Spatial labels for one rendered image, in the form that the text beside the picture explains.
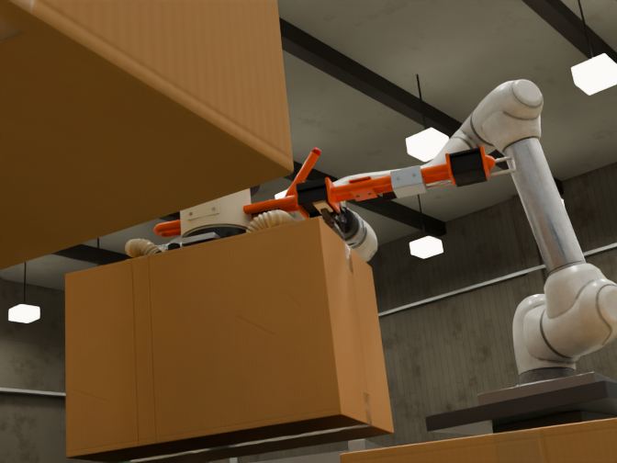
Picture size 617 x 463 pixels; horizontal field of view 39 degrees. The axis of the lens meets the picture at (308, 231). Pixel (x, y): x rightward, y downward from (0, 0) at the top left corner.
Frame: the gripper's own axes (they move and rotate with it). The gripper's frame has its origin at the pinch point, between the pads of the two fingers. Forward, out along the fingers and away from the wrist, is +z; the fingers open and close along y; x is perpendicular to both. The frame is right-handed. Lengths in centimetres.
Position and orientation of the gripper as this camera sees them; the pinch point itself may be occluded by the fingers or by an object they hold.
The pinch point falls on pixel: (321, 197)
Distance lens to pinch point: 201.3
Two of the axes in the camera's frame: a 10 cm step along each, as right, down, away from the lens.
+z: -2.9, -3.1, -9.1
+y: 1.0, 9.3, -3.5
